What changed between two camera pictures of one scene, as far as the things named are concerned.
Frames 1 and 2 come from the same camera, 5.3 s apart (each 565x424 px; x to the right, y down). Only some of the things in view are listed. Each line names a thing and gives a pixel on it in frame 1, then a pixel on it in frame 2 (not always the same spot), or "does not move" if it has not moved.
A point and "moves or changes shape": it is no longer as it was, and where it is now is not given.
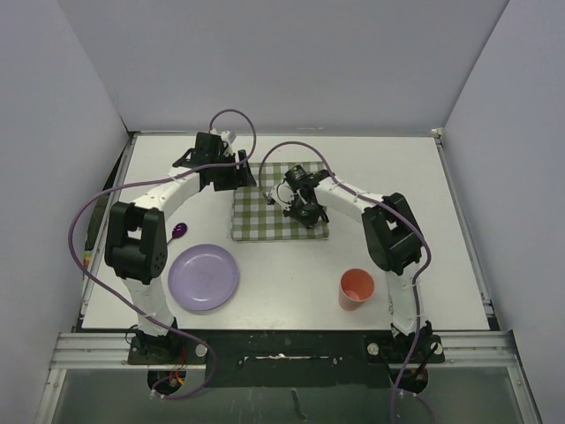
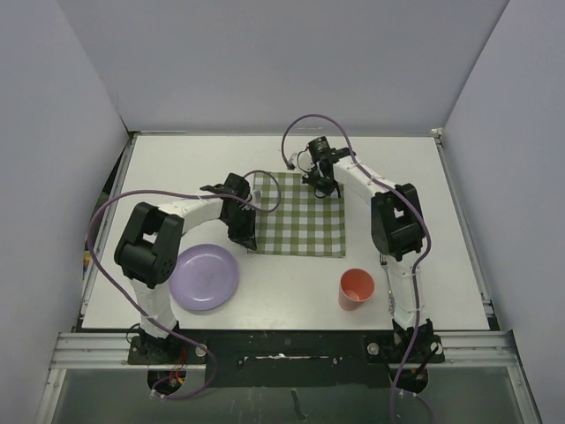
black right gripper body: [308, 214] → [325, 185]
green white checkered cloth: [253, 218] moves or changes shape
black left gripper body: [228, 177] → [240, 224]
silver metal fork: [390, 305] does not move
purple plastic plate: [204, 277] does not move
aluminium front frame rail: [464, 351] does not move
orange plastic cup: [356, 287] does not move
